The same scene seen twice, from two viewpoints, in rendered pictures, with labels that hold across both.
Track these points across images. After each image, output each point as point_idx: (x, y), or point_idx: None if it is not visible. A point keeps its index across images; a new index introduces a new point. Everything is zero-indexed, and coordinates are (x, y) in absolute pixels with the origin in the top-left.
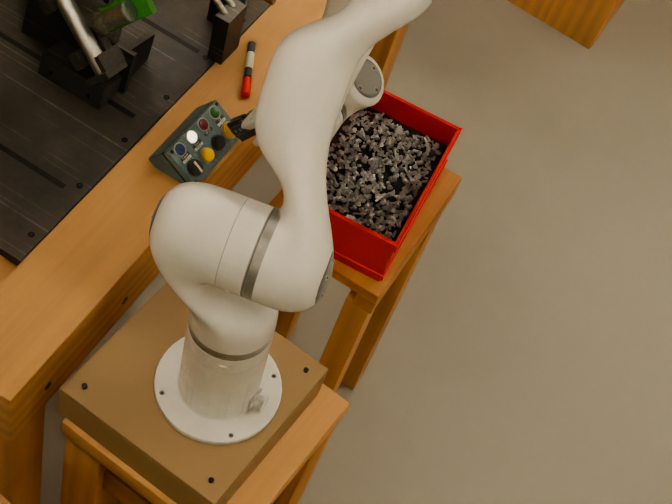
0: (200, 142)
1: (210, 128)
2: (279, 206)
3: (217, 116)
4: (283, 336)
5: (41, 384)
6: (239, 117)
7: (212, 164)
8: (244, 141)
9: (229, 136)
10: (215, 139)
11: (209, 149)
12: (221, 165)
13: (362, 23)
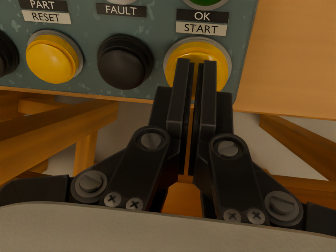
0: (62, 12)
1: (137, 9)
2: (195, 203)
3: (199, 2)
4: (261, 126)
5: None
6: (197, 103)
7: (63, 85)
8: (234, 111)
9: (171, 83)
10: (107, 53)
11: (56, 57)
12: (112, 99)
13: None
